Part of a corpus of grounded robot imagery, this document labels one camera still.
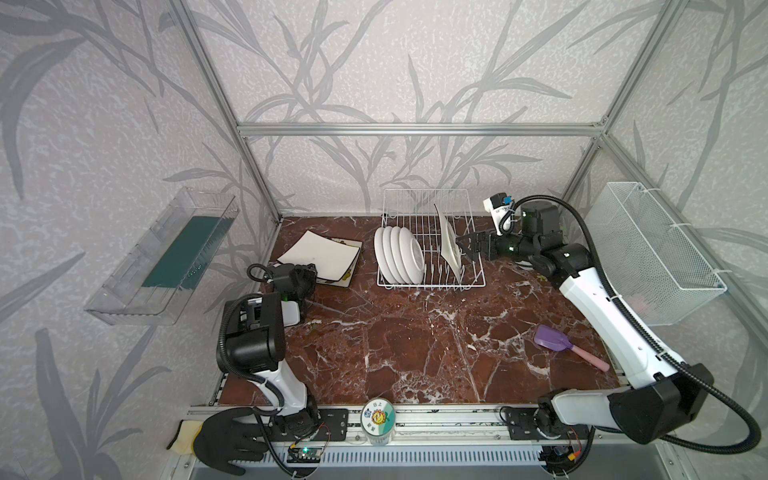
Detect black glove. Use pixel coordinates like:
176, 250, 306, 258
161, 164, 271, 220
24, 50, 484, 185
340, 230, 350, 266
192, 407, 269, 476

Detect square floral plate black rim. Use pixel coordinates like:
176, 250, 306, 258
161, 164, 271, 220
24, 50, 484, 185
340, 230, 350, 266
317, 237, 363, 288

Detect clear plastic wall shelf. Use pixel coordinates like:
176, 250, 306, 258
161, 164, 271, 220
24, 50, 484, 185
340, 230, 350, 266
84, 187, 239, 326

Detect left green circuit board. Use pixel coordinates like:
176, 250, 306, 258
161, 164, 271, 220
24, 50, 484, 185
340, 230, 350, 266
287, 444, 324, 464

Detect white mesh wall basket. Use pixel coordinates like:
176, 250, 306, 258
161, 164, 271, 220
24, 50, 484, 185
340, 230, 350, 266
586, 182, 727, 327

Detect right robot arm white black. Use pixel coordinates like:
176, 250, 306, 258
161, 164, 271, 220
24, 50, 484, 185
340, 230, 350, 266
458, 193, 762, 455

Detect round tape roll green label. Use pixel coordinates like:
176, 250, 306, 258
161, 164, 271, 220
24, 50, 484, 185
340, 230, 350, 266
360, 398, 396, 446

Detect purple scoop pink handle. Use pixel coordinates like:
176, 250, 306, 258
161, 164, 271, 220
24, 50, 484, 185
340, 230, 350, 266
534, 325, 610, 372

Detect yellow sponge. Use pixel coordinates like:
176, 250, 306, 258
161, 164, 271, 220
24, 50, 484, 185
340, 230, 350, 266
167, 420, 203, 456

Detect white wire dish rack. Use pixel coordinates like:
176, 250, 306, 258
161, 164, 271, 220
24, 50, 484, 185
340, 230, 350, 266
377, 188, 486, 290

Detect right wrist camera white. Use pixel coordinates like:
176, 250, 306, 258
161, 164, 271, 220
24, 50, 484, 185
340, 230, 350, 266
483, 192, 515, 236

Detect round white plate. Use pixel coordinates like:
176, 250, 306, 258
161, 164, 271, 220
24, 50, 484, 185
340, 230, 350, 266
390, 226, 411, 284
398, 227, 426, 285
374, 227, 391, 283
382, 226, 402, 285

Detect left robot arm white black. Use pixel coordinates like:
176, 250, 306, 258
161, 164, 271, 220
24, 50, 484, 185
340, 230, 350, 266
216, 263, 321, 439

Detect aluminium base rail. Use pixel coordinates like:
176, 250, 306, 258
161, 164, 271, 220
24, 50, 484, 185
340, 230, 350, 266
161, 403, 685, 480

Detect right circuit board wires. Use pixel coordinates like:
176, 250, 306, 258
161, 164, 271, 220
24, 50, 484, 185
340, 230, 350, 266
538, 443, 586, 475

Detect square white plate black rim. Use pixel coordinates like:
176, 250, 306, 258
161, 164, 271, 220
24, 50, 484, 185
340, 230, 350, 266
277, 231, 357, 281

